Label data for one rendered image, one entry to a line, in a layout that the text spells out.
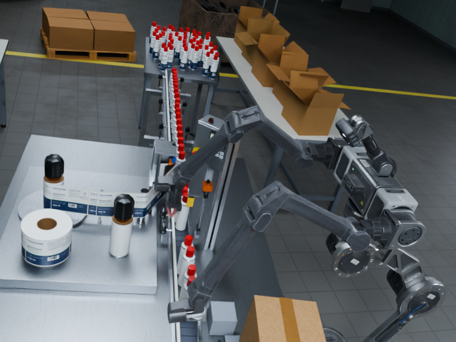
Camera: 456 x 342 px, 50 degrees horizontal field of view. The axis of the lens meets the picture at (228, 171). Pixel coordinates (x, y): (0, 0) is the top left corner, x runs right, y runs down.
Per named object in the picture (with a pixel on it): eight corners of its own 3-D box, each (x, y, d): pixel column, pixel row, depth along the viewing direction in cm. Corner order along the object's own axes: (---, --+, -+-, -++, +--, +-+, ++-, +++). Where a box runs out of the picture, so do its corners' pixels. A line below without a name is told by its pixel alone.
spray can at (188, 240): (175, 267, 214) (182, 232, 204) (186, 268, 216) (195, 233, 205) (176, 276, 210) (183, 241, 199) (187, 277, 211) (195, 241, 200)
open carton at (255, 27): (228, 51, 500) (235, 15, 481) (266, 55, 517) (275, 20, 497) (243, 69, 466) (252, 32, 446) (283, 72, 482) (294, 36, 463)
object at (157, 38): (148, 43, 446) (151, 20, 436) (209, 51, 459) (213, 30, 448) (148, 61, 409) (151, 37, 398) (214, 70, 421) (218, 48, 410)
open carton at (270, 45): (240, 69, 464) (249, 31, 444) (283, 73, 480) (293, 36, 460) (255, 89, 430) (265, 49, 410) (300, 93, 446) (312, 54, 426)
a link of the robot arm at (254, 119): (257, 117, 176) (252, 97, 182) (229, 135, 182) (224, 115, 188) (317, 163, 207) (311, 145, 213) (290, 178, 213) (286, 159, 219)
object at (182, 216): (174, 224, 239) (180, 191, 228) (184, 224, 240) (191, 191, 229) (175, 231, 235) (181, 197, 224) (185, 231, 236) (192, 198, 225)
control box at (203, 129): (201, 149, 224) (208, 113, 214) (233, 164, 219) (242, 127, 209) (189, 158, 216) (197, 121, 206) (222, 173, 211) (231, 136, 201)
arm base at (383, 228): (387, 250, 172) (400, 223, 165) (367, 250, 169) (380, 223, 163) (375, 233, 178) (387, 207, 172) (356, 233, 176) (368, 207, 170)
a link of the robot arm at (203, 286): (276, 216, 149) (265, 198, 158) (262, 210, 147) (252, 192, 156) (203, 314, 162) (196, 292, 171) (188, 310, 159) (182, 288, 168)
